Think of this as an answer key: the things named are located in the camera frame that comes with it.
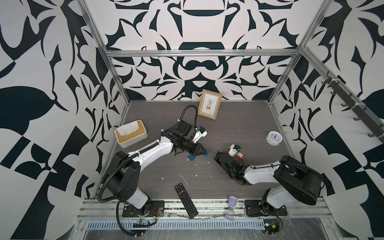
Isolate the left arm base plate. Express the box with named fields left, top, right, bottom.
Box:
left=122, top=201, right=165, bottom=218

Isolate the large blue padlock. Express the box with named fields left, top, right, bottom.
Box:
left=186, top=155, right=196, bottom=162

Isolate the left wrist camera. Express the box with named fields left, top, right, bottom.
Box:
left=192, top=126, right=208, bottom=144

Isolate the red padlock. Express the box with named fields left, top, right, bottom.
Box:
left=235, top=152, right=245, bottom=161

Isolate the white alarm clock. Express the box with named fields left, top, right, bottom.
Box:
left=266, top=131, right=283, bottom=146

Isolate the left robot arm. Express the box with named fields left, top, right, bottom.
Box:
left=97, top=120, right=209, bottom=210

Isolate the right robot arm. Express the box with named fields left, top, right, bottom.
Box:
left=215, top=150, right=324, bottom=217

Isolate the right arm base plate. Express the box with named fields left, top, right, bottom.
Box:
left=244, top=200, right=288, bottom=217

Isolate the white tissue box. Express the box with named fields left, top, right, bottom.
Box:
left=115, top=120, right=148, bottom=149

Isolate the wooden picture frame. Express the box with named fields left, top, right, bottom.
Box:
left=198, top=90, right=223, bottom=120

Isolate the small blue padlock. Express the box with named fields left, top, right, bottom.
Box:
left=203, top=150, right=210, bottom=157

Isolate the black remote control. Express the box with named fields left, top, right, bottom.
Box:
left=175, top=183, right=199, bottom=219

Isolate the purple hourglass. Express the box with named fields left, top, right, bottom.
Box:
left=224, top=196, right=238, bottom=221

